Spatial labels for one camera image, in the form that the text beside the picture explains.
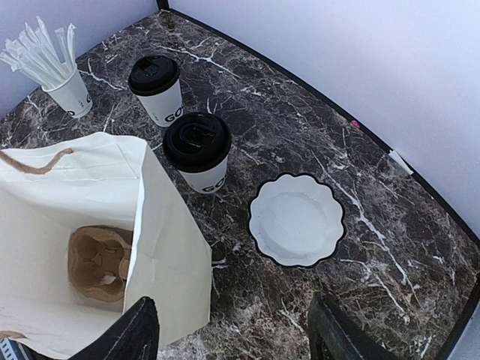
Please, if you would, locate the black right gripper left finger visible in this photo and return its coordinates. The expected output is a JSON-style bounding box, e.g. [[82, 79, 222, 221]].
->
[[70, 296, 160, 360]]

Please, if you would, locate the brown paper takeout bag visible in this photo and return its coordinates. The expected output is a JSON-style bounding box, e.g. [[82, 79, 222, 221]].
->
[[1, 133, 212, 359]]

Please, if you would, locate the white cup holding straws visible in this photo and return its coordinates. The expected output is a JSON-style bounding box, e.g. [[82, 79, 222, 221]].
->
[[41, 65, 93, 119]]

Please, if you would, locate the black plastic cup lid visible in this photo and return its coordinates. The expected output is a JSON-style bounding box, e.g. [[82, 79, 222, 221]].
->
[[163, 112, 232, 173]]

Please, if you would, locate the bundle of white wrapped straws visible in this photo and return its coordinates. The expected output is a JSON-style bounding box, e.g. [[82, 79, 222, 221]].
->
[[1, 16, 77, 92]]

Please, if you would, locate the brown cardboard cup carrier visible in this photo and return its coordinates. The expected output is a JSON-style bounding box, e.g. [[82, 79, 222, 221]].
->
[[67, 226, 133, 302]]

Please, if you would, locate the white scalloped ceramic bowl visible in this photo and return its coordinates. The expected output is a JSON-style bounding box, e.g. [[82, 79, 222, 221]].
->
[[248, 172, 347, 269]]

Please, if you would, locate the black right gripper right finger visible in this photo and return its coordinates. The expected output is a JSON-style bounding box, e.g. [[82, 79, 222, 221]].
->
[[307, 292, 397, 359]]

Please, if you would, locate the black corner frame post right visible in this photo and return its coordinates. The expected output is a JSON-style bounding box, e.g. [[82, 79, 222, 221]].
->
[[156, 0, 170, 11]]

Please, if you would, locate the white paper coffee cup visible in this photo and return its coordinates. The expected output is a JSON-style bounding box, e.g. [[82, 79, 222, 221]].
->
[[136, 76, 184, 128]]

